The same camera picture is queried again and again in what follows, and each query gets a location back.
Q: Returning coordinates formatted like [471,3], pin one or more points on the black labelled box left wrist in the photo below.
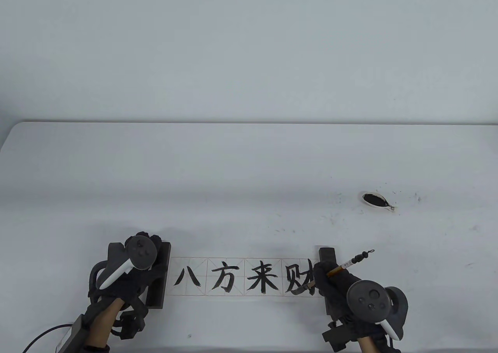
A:
[72,337]

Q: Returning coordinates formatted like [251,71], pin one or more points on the person's left hand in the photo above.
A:
[138,287]

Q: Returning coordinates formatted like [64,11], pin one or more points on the person's left forearm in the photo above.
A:
[99,329]

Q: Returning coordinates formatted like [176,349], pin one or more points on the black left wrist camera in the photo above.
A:
[130,325]

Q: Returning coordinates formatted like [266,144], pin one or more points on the red grid calligraphy paper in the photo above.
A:
[225,277]

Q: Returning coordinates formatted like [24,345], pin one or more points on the person's right forearm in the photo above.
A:
[363,347]

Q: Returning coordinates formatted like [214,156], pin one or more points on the small white ink dish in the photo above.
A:
[373,200]

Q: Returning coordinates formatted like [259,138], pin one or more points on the bamboo Chinese brush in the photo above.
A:
[344,266]

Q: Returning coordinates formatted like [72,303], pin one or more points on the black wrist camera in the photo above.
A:
[336,337]
[130,325]

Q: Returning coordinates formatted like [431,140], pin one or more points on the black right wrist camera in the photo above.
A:
[336,337]

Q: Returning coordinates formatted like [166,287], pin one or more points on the person's right hand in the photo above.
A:
[334,287]

